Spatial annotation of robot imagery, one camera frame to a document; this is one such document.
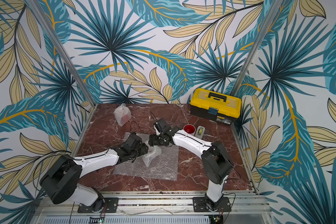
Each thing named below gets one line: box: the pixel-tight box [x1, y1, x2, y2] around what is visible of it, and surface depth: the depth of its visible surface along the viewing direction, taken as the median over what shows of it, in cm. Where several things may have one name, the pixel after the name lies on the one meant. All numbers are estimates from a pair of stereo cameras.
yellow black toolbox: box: [189, 88, 242, 126], surface depth 103 cm
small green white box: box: [195, 125, 206, 140], surface depth 101 cm
